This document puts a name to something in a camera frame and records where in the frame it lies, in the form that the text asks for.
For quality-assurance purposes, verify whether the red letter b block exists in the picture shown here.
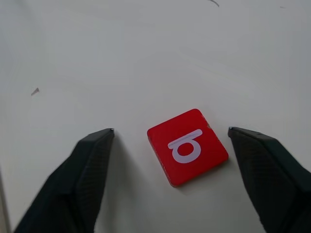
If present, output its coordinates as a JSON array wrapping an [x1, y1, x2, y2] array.
[[146, 108, 229, 188]]

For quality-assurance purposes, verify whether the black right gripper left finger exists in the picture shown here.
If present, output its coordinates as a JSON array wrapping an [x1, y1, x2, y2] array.
[[13, 128, 115, 233]]

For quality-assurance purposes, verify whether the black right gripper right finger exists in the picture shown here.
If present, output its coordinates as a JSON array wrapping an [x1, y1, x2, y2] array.
[[227, 126, 311, 233]]

